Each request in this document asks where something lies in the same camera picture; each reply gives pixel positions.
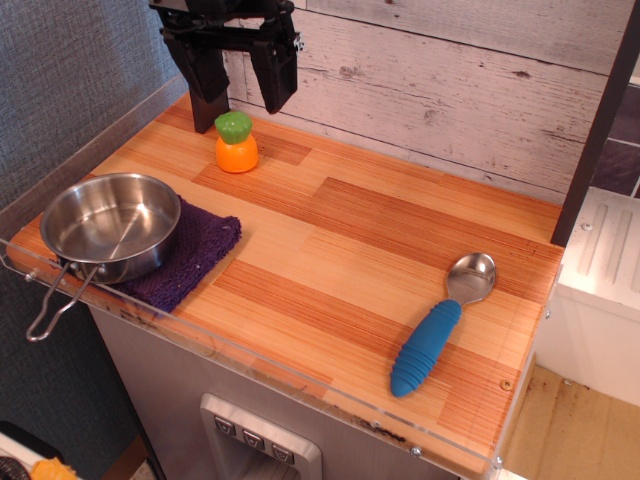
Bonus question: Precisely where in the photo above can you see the dark post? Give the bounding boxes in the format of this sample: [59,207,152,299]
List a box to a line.
[191,50,230,133]
[551,1,639,247]

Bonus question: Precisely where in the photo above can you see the orange toy carrot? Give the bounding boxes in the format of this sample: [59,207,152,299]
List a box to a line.
[214,111,259,173]

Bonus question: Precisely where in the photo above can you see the silver toy fridge cabinet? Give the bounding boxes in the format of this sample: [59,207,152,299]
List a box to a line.
[91,308,453,479]

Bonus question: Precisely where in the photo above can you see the white toy sink unit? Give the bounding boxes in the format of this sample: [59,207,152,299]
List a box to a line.
[534,188,639,405]

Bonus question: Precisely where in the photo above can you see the blue handled metal spoon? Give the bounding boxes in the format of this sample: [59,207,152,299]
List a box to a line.
[390,253,497,398]

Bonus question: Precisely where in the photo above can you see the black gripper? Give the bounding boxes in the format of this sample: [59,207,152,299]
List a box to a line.
[149,1,302,114]

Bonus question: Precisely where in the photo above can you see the silver dispenser panel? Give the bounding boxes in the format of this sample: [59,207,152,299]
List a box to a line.
[200,393,323,479]

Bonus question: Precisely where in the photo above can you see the purple folded cloth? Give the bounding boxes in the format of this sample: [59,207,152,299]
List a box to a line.
[114,200,242,313]

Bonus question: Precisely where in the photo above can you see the stainless steel pan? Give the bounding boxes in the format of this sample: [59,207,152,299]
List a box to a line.
[26,173,182,342]

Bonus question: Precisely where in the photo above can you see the clear acrylic guard rail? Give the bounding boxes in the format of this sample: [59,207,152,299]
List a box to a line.
[0,74,531,476]

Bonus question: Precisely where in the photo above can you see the orange black object corner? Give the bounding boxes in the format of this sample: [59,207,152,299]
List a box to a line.
[1,456,78,480]

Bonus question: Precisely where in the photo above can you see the dark left post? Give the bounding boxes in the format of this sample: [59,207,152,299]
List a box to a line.
[191,50,230,133]

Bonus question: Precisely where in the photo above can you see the dark right post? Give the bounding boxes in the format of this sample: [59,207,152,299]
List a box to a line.
[551,1,639,247]

